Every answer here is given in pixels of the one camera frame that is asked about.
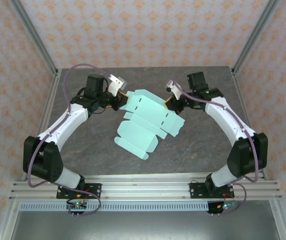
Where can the aluminium frame post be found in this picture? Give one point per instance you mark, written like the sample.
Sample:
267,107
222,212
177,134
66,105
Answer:
35,37
255,37

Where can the light teal paper box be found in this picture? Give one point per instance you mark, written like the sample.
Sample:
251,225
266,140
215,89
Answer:
142,125

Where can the long aluminium base rail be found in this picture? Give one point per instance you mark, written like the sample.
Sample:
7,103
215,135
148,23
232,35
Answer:
145,187

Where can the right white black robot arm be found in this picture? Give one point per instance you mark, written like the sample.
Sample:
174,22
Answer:
225,117

